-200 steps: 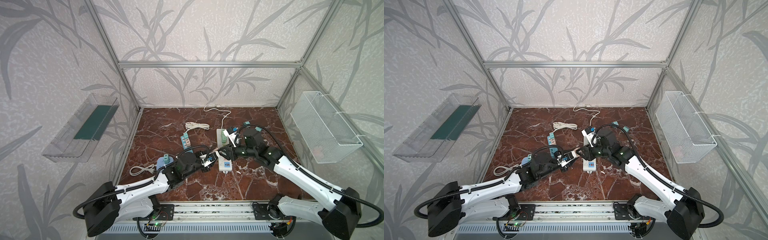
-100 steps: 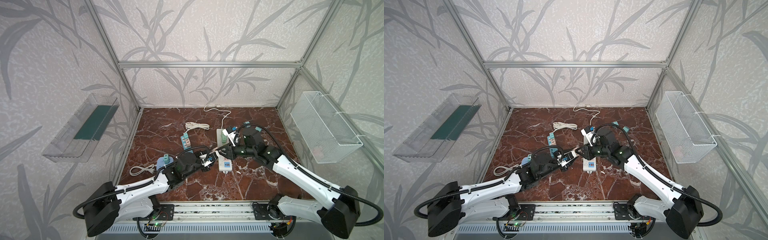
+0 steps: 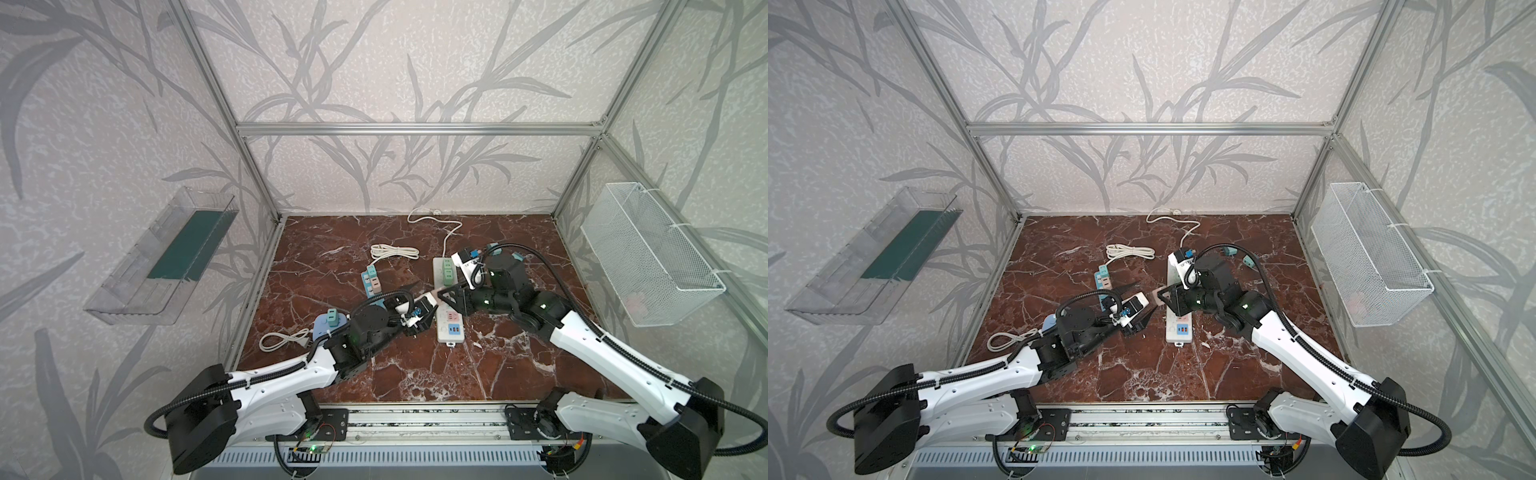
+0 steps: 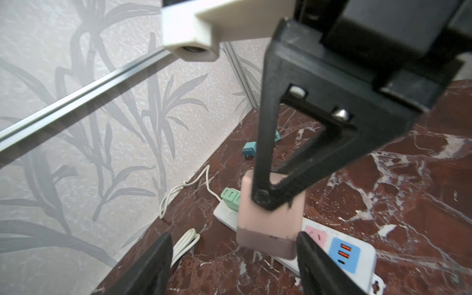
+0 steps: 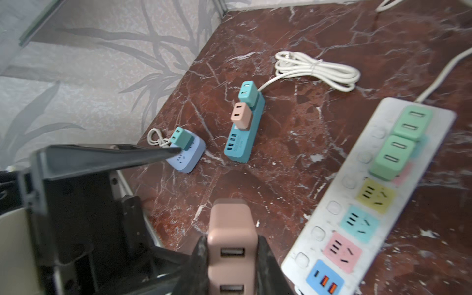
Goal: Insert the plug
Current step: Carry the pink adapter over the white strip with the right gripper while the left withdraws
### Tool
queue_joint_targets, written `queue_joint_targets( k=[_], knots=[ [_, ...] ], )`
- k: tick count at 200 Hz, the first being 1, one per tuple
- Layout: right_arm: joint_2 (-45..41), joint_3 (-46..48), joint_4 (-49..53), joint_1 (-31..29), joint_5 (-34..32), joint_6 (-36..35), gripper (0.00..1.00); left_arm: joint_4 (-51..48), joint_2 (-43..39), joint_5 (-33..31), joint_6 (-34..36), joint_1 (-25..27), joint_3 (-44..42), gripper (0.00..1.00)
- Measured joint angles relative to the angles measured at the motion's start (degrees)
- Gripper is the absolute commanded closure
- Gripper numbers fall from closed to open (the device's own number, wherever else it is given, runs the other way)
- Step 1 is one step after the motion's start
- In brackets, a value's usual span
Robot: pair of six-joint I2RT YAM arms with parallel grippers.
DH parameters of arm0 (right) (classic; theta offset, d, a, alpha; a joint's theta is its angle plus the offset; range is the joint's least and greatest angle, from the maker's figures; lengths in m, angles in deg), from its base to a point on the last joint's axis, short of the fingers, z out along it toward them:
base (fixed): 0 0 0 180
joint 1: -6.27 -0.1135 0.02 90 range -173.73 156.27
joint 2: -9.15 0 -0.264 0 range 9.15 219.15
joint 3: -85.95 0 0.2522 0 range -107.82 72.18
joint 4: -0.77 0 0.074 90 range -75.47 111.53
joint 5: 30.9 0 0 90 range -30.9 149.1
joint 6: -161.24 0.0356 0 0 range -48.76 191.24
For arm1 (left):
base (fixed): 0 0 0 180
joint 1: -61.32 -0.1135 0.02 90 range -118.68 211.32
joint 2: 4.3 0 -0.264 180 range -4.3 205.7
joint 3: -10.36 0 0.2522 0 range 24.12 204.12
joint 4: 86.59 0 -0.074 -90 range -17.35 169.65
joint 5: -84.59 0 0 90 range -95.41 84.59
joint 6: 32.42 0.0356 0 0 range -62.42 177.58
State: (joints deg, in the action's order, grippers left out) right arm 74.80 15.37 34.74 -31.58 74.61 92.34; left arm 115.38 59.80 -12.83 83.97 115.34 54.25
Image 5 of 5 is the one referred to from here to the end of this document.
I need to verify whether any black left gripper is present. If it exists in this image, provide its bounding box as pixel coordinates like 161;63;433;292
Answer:
1;145;184;295

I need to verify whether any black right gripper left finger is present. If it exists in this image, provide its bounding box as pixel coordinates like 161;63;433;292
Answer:
172;236;210;295

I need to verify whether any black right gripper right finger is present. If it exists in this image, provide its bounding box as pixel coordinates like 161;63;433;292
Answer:
256;236;294;295

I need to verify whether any pink charger plug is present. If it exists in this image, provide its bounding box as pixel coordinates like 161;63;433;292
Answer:
207;199;258;295
231;102;253;130

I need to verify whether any long white power strip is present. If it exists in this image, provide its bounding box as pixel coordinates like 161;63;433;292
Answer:
281;98;456;295

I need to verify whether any light blue square socket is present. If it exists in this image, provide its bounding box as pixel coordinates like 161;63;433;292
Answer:
166;129;206;173

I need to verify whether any teal charger plug front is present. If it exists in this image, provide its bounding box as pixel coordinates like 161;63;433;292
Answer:
170;127;194;151

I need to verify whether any teal charger plug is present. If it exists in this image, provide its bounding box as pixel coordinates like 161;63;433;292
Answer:
238;81;259;108
170;127;194;151

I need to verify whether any teal power strip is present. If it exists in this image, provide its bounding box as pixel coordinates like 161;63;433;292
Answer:
224;92;265;163

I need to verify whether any green charger plug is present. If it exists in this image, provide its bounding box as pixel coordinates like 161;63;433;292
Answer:
369;135;416;181
392;104;433;142

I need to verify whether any white cable of square socket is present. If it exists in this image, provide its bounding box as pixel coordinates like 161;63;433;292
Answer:
147;128;172;148

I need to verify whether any coiled white cable teal strip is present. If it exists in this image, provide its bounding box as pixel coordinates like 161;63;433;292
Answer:
258;51;361;93

